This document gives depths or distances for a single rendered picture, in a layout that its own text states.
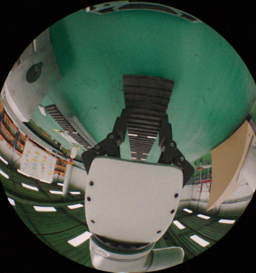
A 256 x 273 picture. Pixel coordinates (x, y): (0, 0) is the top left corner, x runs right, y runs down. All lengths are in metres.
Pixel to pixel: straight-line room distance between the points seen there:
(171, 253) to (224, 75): 0.27
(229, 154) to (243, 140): 0.08
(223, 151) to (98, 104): 0.38
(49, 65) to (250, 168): 0.53
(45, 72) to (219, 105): 0.28
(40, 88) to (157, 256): 0.29
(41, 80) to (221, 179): 0.47
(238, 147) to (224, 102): 0.16
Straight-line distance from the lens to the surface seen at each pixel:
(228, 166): 0.32
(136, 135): 0.16
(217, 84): 0.16
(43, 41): 0.18
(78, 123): 0.26
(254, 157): 0.38
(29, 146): 2.99
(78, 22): 0.15
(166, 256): 0.18
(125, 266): 0.16
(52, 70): 0.17
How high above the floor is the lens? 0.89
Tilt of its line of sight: 27 degrees down
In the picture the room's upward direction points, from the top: 169 degrees counter-clockwise
